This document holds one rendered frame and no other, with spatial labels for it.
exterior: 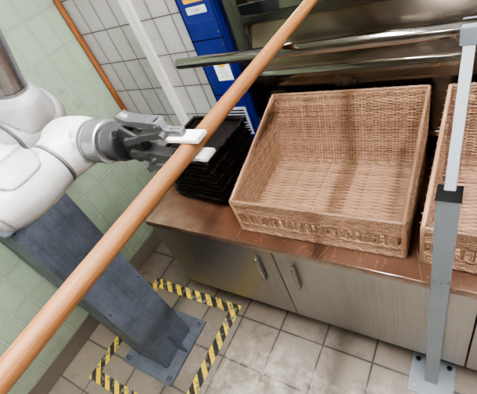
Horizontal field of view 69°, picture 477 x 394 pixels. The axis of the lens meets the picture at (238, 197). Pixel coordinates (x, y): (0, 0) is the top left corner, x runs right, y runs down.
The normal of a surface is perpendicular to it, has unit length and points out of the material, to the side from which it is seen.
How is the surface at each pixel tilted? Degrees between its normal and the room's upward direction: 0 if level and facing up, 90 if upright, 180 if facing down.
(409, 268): 0
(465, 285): 0
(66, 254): 90
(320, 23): 70
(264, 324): 0
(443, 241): 90
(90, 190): 90
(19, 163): 61
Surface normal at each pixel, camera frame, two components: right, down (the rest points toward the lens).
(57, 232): 0.84, 0.11
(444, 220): -0.45, 0.71
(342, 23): -0.53, 0.43
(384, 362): -0.33, -0.70
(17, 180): 0.52, -0.18
